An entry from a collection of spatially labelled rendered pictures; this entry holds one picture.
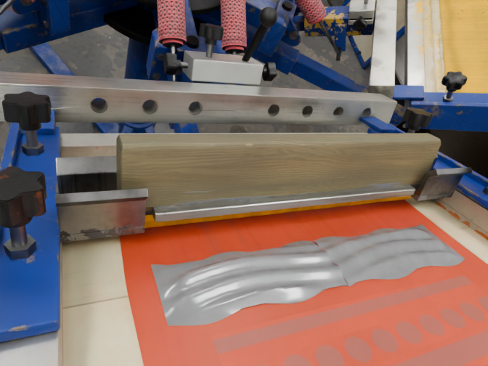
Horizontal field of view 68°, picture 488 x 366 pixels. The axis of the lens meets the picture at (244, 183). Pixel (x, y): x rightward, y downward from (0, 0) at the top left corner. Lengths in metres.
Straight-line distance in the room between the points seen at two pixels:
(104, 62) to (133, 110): 1.65
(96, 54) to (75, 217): 1.92
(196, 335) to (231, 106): 0.37
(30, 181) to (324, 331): 0.25
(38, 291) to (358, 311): 0.26
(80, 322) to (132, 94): 0.32
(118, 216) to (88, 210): 0.03
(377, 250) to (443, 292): 0.08
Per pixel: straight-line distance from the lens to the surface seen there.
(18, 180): 0.28
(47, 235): 0.32
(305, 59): 1.14
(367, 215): 0.51
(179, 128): 0.83
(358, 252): 0.43
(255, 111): 0.60
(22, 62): 2.16
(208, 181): 0.36
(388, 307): 0.39
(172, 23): 0.71
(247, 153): 0.36
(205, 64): 0.61
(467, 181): 0.61
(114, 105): 0.54
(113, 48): 2.27
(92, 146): 0.48
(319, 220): 0.46
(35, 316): 0.27
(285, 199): 0.40
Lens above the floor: 1.57
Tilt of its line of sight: 55 degrees down
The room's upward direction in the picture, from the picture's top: 38 degrees clockwise
